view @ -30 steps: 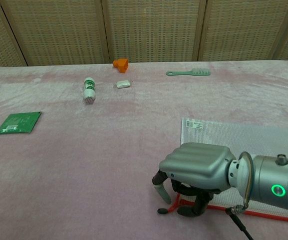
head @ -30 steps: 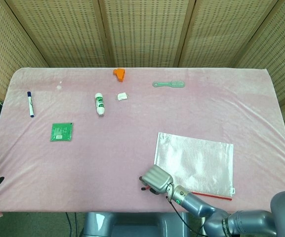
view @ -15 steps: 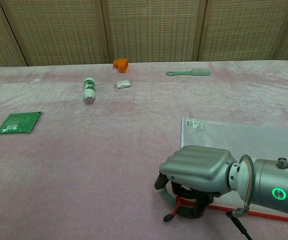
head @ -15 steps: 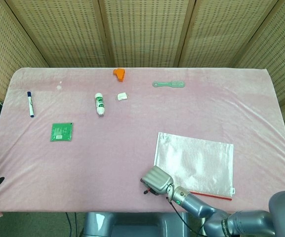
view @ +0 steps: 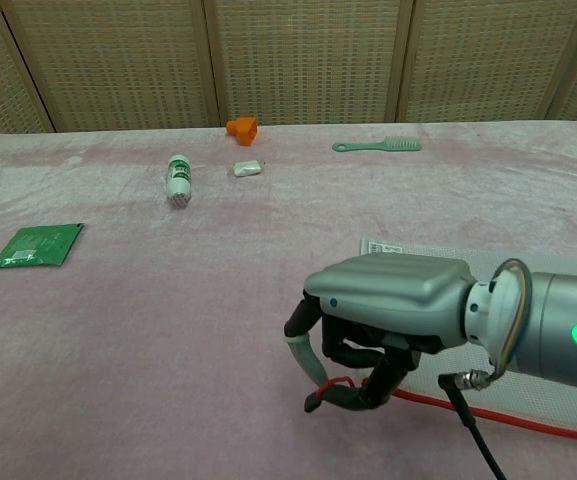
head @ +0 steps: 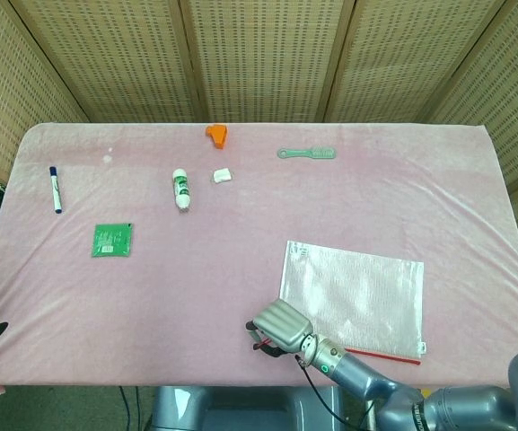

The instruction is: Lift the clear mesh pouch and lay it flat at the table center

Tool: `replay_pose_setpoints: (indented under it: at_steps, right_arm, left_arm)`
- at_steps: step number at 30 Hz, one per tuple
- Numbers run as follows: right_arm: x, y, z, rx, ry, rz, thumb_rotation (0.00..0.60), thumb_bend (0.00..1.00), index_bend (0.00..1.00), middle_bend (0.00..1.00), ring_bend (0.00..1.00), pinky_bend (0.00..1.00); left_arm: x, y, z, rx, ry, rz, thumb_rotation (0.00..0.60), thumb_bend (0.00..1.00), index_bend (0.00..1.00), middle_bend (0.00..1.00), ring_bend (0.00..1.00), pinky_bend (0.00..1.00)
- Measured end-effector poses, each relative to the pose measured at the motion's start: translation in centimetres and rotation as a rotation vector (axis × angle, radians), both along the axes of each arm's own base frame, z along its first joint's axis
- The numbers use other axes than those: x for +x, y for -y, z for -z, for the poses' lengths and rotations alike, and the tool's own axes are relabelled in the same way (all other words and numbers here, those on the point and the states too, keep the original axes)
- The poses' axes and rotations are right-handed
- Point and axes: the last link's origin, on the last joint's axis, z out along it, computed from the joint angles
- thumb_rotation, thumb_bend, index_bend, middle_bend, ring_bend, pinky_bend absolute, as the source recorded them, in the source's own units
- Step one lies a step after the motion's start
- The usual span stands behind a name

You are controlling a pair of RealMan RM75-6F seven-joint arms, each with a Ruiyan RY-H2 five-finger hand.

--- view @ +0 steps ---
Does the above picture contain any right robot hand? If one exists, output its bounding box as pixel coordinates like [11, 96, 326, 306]
[283, 252, 474, 414]

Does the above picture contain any white mesh red-zipper pouch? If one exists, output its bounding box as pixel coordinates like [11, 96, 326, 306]
[303, 237, 577, 446]

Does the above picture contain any small white eraser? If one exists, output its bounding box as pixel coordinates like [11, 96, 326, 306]
[227, 157, 265, 179]

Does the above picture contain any orange plastic block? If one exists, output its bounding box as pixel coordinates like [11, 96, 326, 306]
[225, 117, 258, 147]

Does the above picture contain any pink plush table cloth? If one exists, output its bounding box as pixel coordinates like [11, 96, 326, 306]
[0, 118, 577, 480]

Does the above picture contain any white green glue bottle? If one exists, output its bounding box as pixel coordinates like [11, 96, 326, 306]
[166, 154, 194, 209]

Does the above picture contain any green foil packet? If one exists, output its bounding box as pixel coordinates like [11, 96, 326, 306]
[0, 222, 86, 270]

